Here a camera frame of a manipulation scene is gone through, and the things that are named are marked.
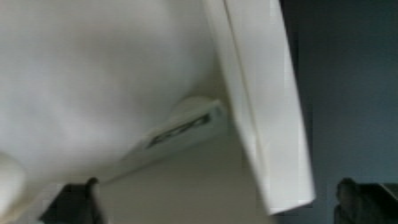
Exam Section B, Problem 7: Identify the white square tabletop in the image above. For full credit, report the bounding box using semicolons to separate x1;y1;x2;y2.
0;0;314;224

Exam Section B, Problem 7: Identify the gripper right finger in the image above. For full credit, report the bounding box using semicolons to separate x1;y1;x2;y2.
333;178;398;224

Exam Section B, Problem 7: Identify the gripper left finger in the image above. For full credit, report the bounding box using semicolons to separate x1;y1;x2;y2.
38;178;100;224

